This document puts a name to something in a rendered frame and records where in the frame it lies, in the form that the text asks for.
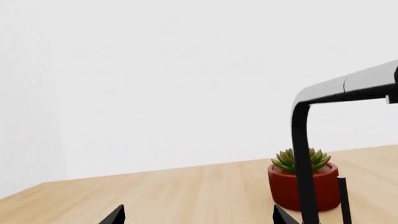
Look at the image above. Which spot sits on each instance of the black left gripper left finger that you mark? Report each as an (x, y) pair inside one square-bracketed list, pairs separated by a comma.
[(115, 216)]

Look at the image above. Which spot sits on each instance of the black sink faucet spout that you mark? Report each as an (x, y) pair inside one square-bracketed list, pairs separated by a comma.
[(303, 149)]

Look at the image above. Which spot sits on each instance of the green succulent plant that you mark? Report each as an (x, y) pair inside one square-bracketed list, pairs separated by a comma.
[(286, 161)]

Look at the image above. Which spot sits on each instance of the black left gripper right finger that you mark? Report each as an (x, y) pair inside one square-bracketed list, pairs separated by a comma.
[(282, 216)]

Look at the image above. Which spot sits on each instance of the red plant pot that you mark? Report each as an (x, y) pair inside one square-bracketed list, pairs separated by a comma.
[(284, 189)]

